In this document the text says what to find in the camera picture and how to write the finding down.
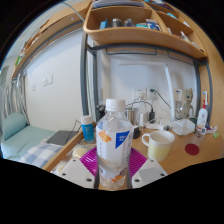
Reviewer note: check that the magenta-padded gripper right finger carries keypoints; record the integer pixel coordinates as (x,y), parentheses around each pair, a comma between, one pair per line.
(150,171)

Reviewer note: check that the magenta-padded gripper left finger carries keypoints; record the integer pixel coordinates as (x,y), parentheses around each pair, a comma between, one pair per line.
(76,171)

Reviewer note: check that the clear plastic water bottle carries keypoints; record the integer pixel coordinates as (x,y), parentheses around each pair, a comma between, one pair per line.
(113,133)

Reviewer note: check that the wrapped cream bun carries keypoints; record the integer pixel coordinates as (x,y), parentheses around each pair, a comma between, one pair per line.
(61,166)
(80,152)

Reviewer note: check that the cream ceramic mug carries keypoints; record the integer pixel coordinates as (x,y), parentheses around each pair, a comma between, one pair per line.
(161,146)

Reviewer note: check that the dark grey laptop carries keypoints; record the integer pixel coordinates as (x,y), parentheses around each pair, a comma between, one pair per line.
(60,137)

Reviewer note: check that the blue checked blanket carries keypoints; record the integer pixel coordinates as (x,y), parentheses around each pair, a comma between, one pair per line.
(40,155)

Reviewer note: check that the black charger block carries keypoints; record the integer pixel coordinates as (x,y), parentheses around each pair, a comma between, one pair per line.
(136,132)

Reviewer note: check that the blue bottle with white cap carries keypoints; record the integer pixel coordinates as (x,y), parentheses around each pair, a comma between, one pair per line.
(88,131)

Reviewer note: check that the white power strip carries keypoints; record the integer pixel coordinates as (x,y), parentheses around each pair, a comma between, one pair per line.
(155,126)

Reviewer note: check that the flat round red coaster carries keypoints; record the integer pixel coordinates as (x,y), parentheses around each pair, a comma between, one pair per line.
(192,149)

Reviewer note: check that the white power adapter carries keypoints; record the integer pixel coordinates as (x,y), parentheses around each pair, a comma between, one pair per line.
(143,119)

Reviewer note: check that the black plug-in charger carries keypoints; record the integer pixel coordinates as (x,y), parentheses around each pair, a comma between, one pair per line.
(152,116)

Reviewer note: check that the white crumpled bag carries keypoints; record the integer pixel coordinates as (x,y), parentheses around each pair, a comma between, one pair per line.
(183,126)

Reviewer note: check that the steel cup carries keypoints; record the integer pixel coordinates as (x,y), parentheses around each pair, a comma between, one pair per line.
(132,116)

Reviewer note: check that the green striped bed mattress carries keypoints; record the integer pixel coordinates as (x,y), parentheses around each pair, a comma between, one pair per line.
(30,135)

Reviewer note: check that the white red pump lotion bottle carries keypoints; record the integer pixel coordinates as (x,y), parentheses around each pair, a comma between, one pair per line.
(202,118)

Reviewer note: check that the small green packet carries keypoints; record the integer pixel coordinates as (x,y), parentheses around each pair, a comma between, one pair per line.
(216,135)

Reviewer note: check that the green pillow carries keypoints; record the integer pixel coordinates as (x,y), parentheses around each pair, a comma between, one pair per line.
(13,125)

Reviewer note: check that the brown tree figurine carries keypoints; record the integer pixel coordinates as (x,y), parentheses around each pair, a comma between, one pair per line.
(188,101)

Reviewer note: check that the blue spray bottle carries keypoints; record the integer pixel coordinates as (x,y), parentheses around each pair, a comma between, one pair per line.
(206,98)

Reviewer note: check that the grey curtain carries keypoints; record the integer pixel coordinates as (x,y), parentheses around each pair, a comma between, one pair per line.
(13,96)

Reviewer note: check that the wooden shelf unit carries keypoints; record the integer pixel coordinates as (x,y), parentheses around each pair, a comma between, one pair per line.
(133,35)

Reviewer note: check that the wooden upper bunk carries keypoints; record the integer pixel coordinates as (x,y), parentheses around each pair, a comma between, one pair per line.
(46,30)

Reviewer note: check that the white wall socket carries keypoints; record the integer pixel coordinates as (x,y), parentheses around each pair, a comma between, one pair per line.
(152,95)
(140,92)

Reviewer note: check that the white blue wall box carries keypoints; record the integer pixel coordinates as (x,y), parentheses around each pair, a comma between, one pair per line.
(178,95)

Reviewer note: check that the grey metal desk frame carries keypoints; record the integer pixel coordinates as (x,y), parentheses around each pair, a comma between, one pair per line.
(84,76)

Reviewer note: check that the white double wall switch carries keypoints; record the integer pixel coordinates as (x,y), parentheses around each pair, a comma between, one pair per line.
(48,80)

